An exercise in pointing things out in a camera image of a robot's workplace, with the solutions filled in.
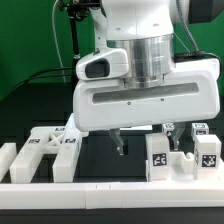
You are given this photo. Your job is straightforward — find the white thin cable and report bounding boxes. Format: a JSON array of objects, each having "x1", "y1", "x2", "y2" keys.
[{"x1": 51, "y1": 0, "x2": 67, "y2": 84}]

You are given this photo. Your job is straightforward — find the black cables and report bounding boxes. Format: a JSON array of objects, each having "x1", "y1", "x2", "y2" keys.
[{"x1": 8, "y1": 66, "x2": 78, "y2": 96}]

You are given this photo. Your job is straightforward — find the white fence wall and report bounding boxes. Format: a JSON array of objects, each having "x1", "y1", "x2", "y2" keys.
[
  {"x1": 0, "y1": 143, "x2": 17, "y2": 182},
  {"x1": 0, "y1": 182, "x2": 224, "y2": 209}
]

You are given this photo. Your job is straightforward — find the white chair seat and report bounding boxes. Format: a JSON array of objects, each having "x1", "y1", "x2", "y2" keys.
[{"x1": 145, "y1": 150, "x2": 201, "y2": 183}]

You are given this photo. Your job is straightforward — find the white left fence wall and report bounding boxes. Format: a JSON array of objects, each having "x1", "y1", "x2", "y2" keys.
[{"x1": 0, "y1": 143, "x2": 17, "y2": 182}]

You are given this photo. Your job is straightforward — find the black camera stand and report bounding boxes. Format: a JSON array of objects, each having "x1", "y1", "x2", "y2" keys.
[{"x1": 59, "y1": 0, "x2": 100, "y2": 82}]

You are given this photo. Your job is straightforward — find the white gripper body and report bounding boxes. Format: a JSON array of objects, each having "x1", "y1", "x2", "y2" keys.
[{"x1": 73, "y1": 59, "x2": 220, "y2": 132}]

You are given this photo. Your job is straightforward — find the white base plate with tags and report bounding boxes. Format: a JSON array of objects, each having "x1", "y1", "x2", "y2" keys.
[{"x1": 65, "y1": 113, "x2": 153, "y2": 131}]

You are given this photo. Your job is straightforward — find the white chair back frame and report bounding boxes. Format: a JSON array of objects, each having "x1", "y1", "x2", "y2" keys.
[{"x1": 10, "y1": 126, "x2": 89, "y2": 184}]

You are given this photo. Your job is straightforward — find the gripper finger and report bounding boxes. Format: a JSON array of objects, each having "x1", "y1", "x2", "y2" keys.
[
  {"x1": 170, "y1": 122, "x2": 185, "y2": 150},
  {"x1": 109, "y1": 129, "x2": 124, "y2": 155}
]

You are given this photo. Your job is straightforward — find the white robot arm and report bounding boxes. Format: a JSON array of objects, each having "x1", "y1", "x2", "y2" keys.
[{"x1": 73, "y1": 0, "x2": 221, "y2": 151}]

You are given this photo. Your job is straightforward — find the white tagged cube nut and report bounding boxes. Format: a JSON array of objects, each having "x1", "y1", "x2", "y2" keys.
[
  {"x1": 162, "y1": 123, "x2": 174, "y2": 134},
  {"x1": 191, "y1": 123, "x2": 209, "y2": 139}
]

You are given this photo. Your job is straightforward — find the white front fence wall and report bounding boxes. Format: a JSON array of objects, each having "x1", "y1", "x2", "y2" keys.
[{"x1": 0, "y1": 182, "x2": 224, "y2": 209}]

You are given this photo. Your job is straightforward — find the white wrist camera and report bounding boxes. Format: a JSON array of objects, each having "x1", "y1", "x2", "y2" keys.
[{"x1": 76, "y1": 48, "x2": 129, "y2": 81}]

